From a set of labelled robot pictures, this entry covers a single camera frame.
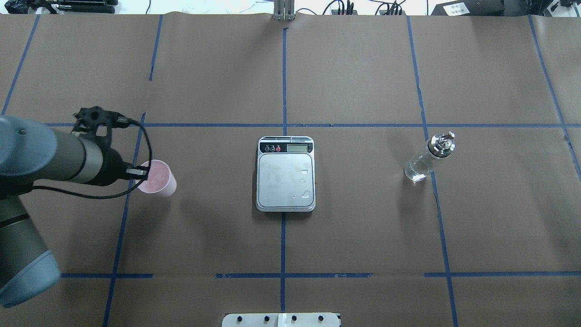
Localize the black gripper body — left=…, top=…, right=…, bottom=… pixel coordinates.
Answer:
left=98, top=148, right=132, bottom=187

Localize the pink plastic cup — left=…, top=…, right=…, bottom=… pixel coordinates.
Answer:
left=138, top=159, right=177, bottom=198

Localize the glass sauce bottle metal spout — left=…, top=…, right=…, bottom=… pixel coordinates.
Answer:
left=404, top=132, right=456, bottom=182

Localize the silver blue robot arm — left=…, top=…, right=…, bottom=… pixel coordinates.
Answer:
left=0, top=106, right=151, bottom=308

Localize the silver digital kitchen scale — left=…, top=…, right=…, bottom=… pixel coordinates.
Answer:
left=256, top=136, right=316, bottom=213

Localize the black control box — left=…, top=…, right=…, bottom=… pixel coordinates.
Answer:
left=430, top=0, right=505, bottom=16

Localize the brown paper table cover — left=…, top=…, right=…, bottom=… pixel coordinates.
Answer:
left=1, top=12, right=580, bottom=327

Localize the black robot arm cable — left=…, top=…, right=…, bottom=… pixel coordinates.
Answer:
left=32, top=119, right=153, bottom=200

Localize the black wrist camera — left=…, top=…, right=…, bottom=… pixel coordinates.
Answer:
left=71, top=106, right=134, bottom=149

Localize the aluminium frame post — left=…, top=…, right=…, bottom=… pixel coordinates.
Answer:
left=272, top=0, right=296, bottom=21

